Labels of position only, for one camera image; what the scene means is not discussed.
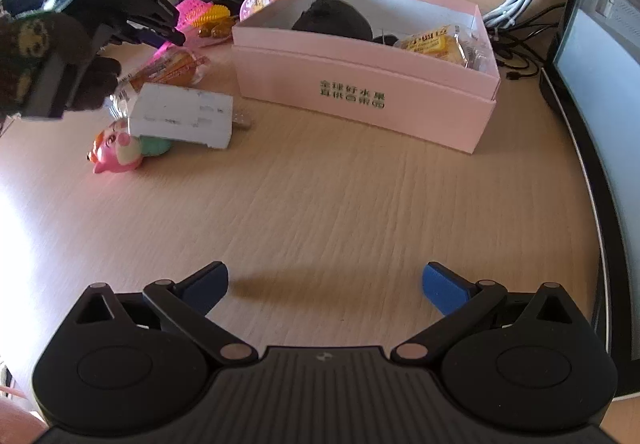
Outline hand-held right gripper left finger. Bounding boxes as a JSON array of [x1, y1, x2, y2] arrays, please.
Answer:
[[75, 262, 257, 367]]

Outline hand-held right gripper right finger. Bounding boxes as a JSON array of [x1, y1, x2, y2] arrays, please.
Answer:
[[390, 262, 573, 367]]

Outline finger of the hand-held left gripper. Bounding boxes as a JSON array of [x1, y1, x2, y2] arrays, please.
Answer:
[[125, 0, 180, 28], [124, 18, 187, 47]]

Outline orange clear snack packet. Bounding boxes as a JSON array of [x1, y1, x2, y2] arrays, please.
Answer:
[[107, 46, 208, 119]]

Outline pink plastic basket toy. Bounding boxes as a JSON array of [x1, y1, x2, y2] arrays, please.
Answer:
[[175, 0, 209, 27]]

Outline yellow spiky ball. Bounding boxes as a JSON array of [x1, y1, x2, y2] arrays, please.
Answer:
[[200, 4, 232, 27]]

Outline white power adapter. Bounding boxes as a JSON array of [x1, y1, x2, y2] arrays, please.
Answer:
[[127, 82, 253, 149]]

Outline yellow jar with pink lid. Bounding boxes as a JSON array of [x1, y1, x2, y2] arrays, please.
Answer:
[[240, 0, 274, 22]]

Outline pink cardboard box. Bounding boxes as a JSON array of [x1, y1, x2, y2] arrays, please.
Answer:
[[232, 0, 501, 155]]

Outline person's left hand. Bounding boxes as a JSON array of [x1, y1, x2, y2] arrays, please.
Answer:
[[0, 0, 122, 125]]

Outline brown snack packet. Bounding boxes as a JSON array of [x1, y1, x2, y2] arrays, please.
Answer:
[[196, 21, 236, 42]]

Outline pink pig toy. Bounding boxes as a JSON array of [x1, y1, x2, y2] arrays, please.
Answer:
[[86, 120, 173, 175]]

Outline black plush toy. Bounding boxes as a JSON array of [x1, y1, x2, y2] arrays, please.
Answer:
[[291, 0, 401, 47]]

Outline yellow snack packet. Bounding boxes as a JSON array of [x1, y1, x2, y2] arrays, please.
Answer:
[[395, 24, 488, 72]]

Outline computer case with glass side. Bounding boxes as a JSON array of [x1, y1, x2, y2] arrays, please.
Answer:
[[540, 0, 640, 400]]

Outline black audio cables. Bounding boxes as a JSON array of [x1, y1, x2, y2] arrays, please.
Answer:
[[482, 4, 566, 80]]

